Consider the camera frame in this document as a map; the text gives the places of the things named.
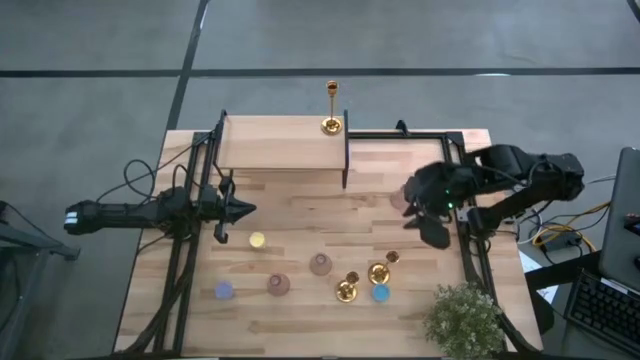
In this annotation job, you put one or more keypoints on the white paper sheet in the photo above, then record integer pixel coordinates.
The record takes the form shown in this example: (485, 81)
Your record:
(530, 262)

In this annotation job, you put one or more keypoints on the blue glass candle holder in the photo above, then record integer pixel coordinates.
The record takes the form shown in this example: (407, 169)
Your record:
(381, 293)

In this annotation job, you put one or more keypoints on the grey laptop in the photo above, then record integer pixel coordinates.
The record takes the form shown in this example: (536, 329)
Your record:
(620, 225)

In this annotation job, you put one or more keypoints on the short gold candlestick holder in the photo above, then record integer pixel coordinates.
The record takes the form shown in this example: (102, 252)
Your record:
(331, 126)

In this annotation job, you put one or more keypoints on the small silver bracket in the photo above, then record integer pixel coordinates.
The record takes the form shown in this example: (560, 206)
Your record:
(462, 215)

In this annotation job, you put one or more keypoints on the grey metal stand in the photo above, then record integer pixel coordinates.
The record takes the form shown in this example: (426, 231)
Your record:
(45, 247)

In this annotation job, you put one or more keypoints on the black keyboard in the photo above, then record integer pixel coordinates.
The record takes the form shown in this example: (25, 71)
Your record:
(600, 310)

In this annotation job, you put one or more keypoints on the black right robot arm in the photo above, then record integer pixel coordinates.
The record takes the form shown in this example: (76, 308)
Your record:
(550, 175)

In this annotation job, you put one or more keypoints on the pink ribbed glass candle holder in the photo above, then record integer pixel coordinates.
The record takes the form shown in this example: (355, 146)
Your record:
(320, 265)
(397, 200)
(278, 285)

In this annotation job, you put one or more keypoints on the black aluminium table frame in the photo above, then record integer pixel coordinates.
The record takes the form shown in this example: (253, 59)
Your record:
(425, 134)

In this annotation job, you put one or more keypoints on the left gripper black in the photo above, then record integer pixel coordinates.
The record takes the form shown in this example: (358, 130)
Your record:
(215, 205)

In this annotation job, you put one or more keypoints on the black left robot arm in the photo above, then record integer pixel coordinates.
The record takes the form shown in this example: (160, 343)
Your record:
(125, 214)

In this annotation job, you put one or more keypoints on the tall gold candlestick holder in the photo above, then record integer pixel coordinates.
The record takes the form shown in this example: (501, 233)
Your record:
(378, 273)
(346, 291)

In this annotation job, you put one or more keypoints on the small black bracket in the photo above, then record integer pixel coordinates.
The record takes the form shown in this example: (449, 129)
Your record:
(401, 128)

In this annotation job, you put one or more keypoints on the purple glass candle holder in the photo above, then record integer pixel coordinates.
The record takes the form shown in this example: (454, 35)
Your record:
(224, 290)

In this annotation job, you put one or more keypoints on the black side table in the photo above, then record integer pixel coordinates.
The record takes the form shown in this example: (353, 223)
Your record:
(560, 274)

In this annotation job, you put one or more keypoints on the wooden shelf with black legs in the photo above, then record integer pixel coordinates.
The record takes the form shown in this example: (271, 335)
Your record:
(280, 142)

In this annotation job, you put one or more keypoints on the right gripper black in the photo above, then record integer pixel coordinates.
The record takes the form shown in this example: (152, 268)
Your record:
(440, 185)

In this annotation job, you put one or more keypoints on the yellow glass candle holder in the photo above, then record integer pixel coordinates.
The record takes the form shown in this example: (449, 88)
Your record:
(257, 240)

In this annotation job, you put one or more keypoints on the black power adapter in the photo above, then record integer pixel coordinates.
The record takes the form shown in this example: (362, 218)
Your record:
(562, 242)

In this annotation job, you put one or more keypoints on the green plant with white flowers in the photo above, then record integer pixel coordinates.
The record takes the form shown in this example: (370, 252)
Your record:
(465, 320)

